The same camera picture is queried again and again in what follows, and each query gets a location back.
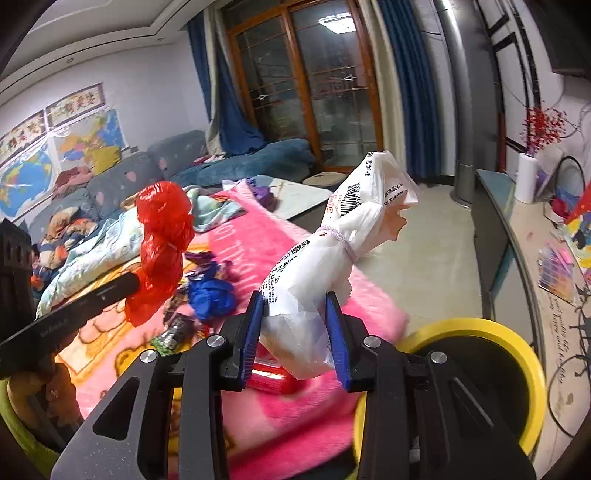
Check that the blue plastic bag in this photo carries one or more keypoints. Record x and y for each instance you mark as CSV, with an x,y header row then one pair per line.
x,y
212,295

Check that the yellow trash bin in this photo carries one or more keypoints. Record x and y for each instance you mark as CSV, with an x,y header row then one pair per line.
x,y
526,364

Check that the world map poster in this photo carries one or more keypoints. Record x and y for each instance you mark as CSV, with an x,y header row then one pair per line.
x,y
25,182

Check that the white printed plastic bag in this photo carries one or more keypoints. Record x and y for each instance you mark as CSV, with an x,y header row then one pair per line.
x,y
314,272

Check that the wooden glass sliding door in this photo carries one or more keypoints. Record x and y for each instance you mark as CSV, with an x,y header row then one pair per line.
x,y
304,83

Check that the round grey stool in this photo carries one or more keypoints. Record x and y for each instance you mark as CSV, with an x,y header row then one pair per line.
x,y
323,178

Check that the yellow country map poster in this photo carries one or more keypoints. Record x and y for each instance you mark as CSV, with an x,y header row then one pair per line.
x,y
90,138

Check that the white vase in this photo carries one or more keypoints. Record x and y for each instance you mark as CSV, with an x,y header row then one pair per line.
x,y
526,177

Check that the dark blue plush blanket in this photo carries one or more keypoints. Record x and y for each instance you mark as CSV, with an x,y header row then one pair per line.
x,y
258,161

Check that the person's left hand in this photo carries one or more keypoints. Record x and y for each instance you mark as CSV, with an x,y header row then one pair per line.
x,y
46,392

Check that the red plastic bag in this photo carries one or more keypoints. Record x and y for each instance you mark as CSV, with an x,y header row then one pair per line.
x,y
161,240

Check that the framed calligraphy scroll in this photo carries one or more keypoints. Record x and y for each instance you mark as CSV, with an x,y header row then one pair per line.
x,y
76,104
23,134

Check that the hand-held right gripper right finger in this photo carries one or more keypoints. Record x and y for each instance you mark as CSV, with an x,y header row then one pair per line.
x,y
339,341

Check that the grey patterned sofa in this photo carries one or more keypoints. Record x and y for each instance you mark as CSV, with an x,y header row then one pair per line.
x,y
129,180

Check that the red snack packet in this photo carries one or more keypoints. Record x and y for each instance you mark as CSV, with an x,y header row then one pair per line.
x,y
270,381

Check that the colourful booklet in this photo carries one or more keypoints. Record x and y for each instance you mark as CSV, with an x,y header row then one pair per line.
x,y
558,272

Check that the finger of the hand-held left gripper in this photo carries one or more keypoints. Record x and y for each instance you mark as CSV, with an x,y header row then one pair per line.
x,y
117,290

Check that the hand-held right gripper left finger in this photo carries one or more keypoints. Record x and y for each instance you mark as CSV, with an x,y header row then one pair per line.
x,y
253,332

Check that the pile of red clothes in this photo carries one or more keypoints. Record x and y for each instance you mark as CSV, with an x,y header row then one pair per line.
x,y
69,177

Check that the blue curtain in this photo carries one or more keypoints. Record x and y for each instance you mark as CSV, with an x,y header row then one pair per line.
x,y
235,106
411,92

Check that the grey tower air conditioner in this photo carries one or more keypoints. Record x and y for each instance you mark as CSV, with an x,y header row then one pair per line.
x,y
459,115

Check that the colourful crumpled clothes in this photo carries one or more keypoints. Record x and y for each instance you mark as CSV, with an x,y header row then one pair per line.
x,y
60,244

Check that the light blue printed quilt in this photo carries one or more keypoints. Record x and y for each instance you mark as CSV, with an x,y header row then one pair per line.
x,y
101,249

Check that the black snack packet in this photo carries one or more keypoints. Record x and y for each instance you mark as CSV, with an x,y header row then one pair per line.
x,y
173,337

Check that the pink plush blanket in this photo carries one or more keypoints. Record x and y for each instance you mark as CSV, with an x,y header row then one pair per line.
x,y
258,240

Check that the yellow-green trash bin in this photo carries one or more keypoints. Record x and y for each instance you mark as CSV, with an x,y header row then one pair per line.
x,y
18,443

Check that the grey tv cabinet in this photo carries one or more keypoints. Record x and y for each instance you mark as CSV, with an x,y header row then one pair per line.
x,y
521,258

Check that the white coffee table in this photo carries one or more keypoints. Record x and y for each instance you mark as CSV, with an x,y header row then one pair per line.
x,y
298,196

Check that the purple crumpled bag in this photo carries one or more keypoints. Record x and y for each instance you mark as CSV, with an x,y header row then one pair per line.
x,y
263,194

